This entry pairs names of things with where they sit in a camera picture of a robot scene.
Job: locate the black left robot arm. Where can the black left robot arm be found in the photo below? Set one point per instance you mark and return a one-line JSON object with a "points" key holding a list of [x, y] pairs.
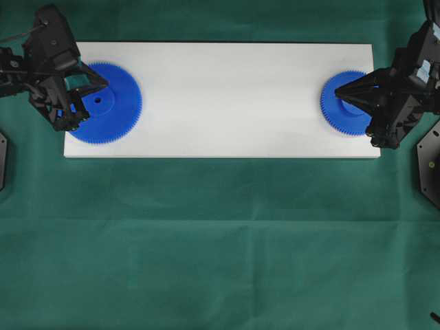
{"points": [[14, 72]]}

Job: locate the large blue gear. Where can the large blue gear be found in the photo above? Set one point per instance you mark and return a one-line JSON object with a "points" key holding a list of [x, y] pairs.
{"points": [[114, 110]]}

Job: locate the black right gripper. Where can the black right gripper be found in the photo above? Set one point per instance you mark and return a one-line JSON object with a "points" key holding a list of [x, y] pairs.
{"points": [[394, 106]]}

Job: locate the white rectangular board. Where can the white rectangular board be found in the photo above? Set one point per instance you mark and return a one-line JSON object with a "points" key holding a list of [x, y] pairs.
{"points": [[229, 100]]}

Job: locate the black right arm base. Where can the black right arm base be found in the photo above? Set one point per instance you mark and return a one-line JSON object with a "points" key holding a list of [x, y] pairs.
{"points": [[428, 161]]}

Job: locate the small blue gear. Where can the small blue gear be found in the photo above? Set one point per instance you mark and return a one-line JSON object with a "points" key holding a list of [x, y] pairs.
{"points": [[335, 110]]}

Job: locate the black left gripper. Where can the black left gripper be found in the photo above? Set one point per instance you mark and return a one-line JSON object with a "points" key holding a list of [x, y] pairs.
{"points": [[57, 79]]}

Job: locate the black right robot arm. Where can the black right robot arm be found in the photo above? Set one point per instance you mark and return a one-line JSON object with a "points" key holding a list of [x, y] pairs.
{"points": [[418, 62]]}

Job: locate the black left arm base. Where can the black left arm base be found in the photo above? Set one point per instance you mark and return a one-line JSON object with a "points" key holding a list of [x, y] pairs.
{"points": [[3, 158]]}

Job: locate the green table cloth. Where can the green table cloth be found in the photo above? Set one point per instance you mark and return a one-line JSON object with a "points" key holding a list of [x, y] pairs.
{"points": [[212, 243]]}

